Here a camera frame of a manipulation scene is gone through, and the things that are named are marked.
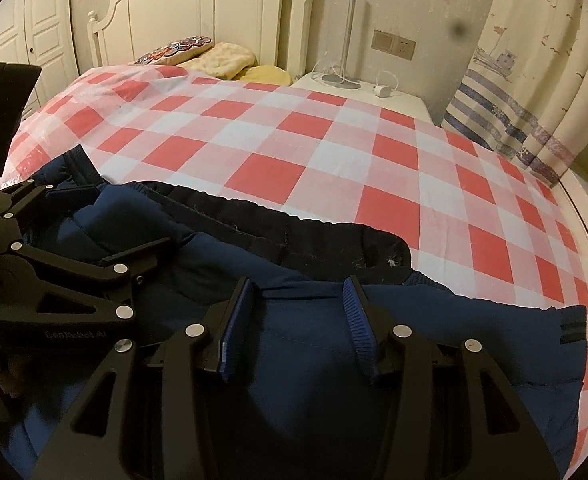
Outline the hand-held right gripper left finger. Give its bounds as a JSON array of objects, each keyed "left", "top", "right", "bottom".
[{"left": 31, "top": 276, "right": 254, "bottom": 480}]

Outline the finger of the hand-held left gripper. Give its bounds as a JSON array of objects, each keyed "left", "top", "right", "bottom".
[
  {"left": 0, "top": 180, "right": 101, "bottom": 234},
  {"left": 0, "top": 236, "right": 171, "bottom": 323}
]

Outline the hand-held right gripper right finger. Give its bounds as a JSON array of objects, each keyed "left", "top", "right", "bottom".
[{"left": 342, "top": 275, "right": 561, "bottom": 480}]

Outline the navy blue puffer jacket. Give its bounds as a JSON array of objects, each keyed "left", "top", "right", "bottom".
[{"left": 0, "top": 145, "right": 588, "bottom": 480}]

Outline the person's left hand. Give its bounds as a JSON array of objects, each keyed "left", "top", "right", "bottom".
[{"left": 0, "top": 352, "right": 28, "bottom": 402}]

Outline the white wardrobe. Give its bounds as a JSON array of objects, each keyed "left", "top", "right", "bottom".
[{"left": 0, "top": 0, "right": 80, "bottom": 127}]

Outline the red checkered bedsheet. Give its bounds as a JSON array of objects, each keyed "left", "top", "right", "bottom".
[{"left": 0, "top": 62, "right": 588, "bottom": 461}]

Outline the floral embroidered pillow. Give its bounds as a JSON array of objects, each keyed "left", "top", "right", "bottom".
[{"left": 134, "top": 35, "right": 215, "bottom": 67}]

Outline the white wooden headboard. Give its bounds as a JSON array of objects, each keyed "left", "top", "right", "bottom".
[{"left": 86, "top": 0, "right": 316, "bottom": 86}]

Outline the cream fluffy pillow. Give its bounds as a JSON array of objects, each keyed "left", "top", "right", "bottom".
[{"left": 181, "top": 42, "right": 258, "bottom": 81}]

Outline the white nightstand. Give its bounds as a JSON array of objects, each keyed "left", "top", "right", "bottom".
[{"left": 291, "top": 71, "right": 435, "bottom": 126}]

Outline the yellow pillow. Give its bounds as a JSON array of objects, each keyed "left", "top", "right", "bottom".
[{"left": 236, "top": 64, "right": 294, "bottom": 86}]

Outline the slim pole table lamp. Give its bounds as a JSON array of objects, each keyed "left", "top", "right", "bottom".
[{"left": 320, "top": 0, "right": 363, "bottom": 89}]

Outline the white window bench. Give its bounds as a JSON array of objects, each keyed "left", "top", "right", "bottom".
[{"left": 553, "top": 172, "right": 588, "bottom": 292}]

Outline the boat print curtain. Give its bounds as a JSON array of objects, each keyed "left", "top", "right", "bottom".
[{"left": 441, "top": 0, "right": 588, "bottom": 189}]

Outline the white charger with cable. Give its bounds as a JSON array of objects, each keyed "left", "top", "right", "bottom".
[{"left": 373, "top": 71, "right": 401, "bottom": 99}]

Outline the white lamp cable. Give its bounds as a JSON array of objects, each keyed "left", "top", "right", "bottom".
[{"left": 311, "top": 51, "right": 348, "bottom": 86}]

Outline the wall socket panel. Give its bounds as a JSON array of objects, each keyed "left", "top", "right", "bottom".
[{"left": 372, "top": 29, "right": 418, "bottom": 60}]

